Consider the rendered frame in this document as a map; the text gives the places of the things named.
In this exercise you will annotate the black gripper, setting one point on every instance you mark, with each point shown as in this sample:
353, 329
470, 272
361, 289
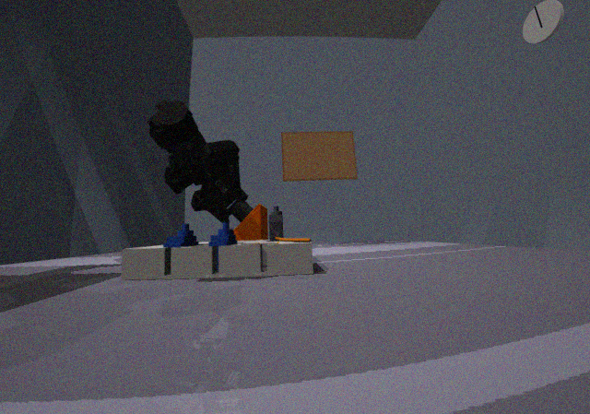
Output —
220, 161

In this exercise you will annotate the white flat rectangular plate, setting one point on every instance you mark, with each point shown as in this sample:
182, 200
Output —
222, 257

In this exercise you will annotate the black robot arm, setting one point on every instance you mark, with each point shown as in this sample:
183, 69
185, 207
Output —
173, 128

